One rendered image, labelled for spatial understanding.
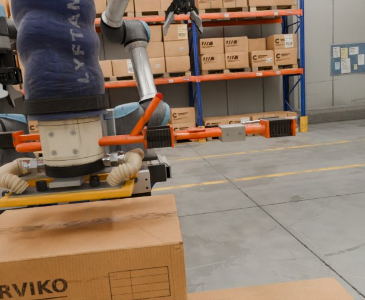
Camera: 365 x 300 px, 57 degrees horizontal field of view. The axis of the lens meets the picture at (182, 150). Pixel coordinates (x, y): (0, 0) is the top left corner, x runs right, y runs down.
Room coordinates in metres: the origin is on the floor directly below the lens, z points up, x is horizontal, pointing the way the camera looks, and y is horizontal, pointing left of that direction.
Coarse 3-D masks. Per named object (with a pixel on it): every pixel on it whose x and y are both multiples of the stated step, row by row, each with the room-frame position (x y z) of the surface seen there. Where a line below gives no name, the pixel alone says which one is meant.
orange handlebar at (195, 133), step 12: (180, 132) 0.96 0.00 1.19; (192, 132) 0.95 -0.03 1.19; (204, 132) 0.95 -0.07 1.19; (216, 132) 0.95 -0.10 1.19; (252, 132) 0.96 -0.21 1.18; (264, 132) 0.97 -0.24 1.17; (24, 144) 0.97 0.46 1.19; (36, 144) 0.94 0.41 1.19; (108, 144) 0.94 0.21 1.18; (120, 144) 0.95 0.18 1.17
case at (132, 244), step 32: (0, 224) 1.00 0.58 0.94; (32, 224) 0.98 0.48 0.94; (64, 224) 0.95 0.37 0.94; (96, 224) 0.93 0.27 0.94; (128, 224) 0.92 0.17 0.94; (160, 224) 0.90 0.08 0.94; (0, 256) 0.78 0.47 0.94; (32, 256) 0.76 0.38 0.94; (64, 256) 0.76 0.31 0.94; (96, 256) 0.77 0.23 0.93; (128, 256) 0.77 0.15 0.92; (160, 256) 0.78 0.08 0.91; (0, 288) 0.75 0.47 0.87; (32, 288) 0.76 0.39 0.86; (64, 288) 0.76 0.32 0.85; (96, 288) 0.77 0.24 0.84; (128, 288) 0.77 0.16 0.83; (160, 288) 0.78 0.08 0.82
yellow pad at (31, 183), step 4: (88, 176) 1.01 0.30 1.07; (100, 176) 1.01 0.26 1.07; (104, 176) 1.01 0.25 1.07; (132, 176) 1.02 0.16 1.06; (136, 176) 1.02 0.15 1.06; (28, 180) 1.01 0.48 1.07; (32, 180) 1.01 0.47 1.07; (36, 180) 1.01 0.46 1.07; (48, 180) 1.01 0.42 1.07; (88, 180) 1.01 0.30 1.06; (100, 180) 1.02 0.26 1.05; (32, 184) 1.00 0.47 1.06; (48, 184) 1.01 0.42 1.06
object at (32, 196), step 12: (96, 180) 0.86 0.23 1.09; (132, 180) 0.92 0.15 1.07; (12, 192) 0.88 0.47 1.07; (24, 192) 0.86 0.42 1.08; (36, 192) 0.85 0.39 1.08; (48, 192) 0.84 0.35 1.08; (60, 192) 0.84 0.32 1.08; (72, 192) 0.84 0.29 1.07; (84, 192) 0.83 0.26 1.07; (96, 192) 0.83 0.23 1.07; (108, 192) 0.83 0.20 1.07; (120, 192) 0.83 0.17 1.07; (0, 204) 0.81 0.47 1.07; (12, 204) 0.82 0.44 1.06; (24, 204) 0.82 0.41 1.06; (36, 204) 0.82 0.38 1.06
